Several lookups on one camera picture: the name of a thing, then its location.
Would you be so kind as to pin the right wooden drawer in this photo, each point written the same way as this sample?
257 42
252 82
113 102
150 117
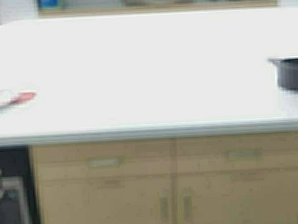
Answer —
237 152

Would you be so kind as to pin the blue box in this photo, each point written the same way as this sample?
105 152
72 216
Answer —
50 4

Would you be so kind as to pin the red plate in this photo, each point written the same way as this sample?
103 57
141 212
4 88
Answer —
23 97

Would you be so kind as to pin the black oven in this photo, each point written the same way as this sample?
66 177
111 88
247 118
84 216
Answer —
18 203

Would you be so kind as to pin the lower right cabinet door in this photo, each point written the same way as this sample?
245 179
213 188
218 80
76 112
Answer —
241 197

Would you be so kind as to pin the small dark grey pot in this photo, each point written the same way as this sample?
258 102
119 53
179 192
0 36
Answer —
287 72

